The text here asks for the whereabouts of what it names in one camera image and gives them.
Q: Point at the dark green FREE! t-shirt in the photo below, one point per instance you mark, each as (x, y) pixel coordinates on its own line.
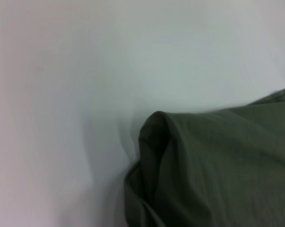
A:
(215, 165)

